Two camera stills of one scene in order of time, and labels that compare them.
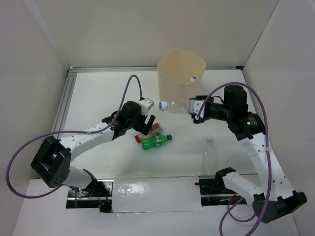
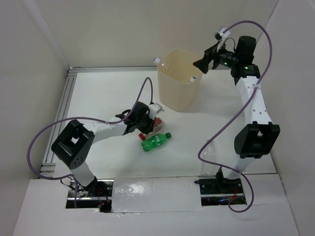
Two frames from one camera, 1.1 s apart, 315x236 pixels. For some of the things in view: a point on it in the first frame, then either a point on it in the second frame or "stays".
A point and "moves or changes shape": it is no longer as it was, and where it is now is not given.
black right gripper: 199,120 → 203,64
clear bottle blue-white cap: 208,166 stays
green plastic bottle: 153,141 stays
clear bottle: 176,106 → 172,70
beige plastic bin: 179,73 stays
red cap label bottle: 156,129 moves or changes shape
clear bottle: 193,78 stays
